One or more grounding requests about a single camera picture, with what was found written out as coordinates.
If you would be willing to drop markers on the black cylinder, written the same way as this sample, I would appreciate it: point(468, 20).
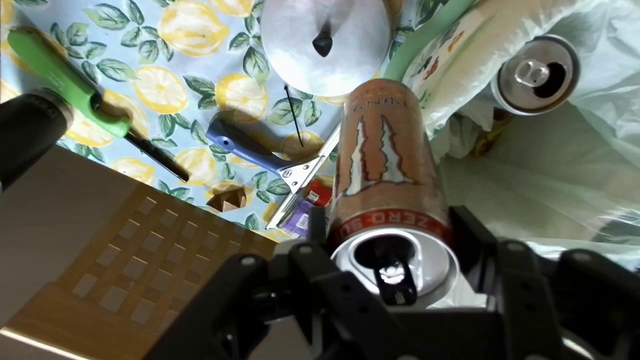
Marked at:
point(25, 130)

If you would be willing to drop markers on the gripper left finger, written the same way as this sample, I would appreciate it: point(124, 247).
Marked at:
point(260, 305)

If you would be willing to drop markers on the tall orange drink can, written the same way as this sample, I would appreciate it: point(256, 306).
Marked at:
point(385, 190)

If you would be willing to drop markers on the purple packet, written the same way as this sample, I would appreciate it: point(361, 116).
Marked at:
point(297, 220)

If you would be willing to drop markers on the small brown wooden block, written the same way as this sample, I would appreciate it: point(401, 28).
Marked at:
point(227, 199)

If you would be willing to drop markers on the silver drink can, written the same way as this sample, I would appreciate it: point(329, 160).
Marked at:
point(520, 75)

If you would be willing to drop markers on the thin black stick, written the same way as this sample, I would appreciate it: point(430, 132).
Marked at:
point(294, 115)

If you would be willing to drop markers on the lemon print tablecloth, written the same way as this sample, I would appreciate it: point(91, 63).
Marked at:
point(190, 65)

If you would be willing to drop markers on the red packet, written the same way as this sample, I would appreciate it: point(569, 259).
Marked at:
point(320, 192)

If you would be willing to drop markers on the silver pot lid black knob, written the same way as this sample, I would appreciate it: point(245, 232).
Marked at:
point(350, 55)

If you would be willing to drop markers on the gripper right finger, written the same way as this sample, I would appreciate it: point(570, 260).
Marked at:
point(550, 310)

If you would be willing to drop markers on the white plastic bin bag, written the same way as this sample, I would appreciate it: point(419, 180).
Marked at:
point(550, 170)

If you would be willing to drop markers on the wooden lattice chair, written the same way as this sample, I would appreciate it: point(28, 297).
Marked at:
point(125, 260)

